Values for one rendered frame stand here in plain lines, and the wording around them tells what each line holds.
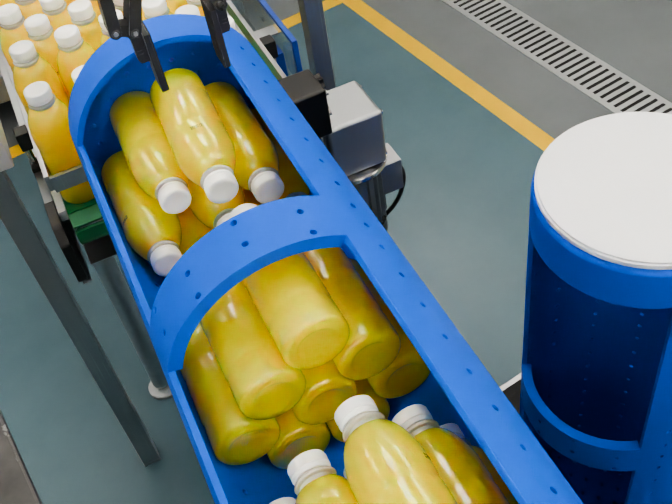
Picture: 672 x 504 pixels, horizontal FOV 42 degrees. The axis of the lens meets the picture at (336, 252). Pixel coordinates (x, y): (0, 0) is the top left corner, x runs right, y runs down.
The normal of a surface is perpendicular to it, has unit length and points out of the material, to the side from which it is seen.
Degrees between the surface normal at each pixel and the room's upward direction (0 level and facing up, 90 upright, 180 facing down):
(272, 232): 3
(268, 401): 89
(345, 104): 0
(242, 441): 91
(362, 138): 90
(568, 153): 0
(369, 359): 88
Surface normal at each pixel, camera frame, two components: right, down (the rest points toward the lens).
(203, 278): -0.57, -0.41
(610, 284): -0.47, 0.69
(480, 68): -0.13, -0.67
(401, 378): 0.43, 0.62
